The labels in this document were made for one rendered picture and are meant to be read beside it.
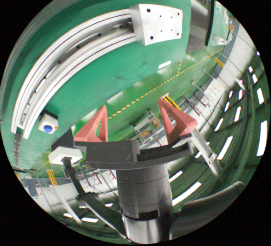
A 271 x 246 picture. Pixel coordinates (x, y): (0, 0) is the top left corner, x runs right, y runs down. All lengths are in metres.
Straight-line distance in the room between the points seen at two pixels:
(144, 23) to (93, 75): 0.24
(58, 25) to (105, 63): 0.23
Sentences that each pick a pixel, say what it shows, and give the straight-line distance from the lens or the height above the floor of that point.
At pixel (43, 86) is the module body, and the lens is 0.30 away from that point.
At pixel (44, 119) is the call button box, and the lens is 0.39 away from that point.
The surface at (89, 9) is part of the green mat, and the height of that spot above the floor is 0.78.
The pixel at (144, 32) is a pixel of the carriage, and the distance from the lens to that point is 0.21.
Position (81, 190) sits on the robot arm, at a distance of 0.59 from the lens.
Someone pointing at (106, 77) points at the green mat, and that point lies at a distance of 0.35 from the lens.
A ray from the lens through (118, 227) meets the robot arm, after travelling 0.21.
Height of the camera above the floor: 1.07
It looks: 27 degrees down
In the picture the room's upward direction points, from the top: 143 degrees clockwise
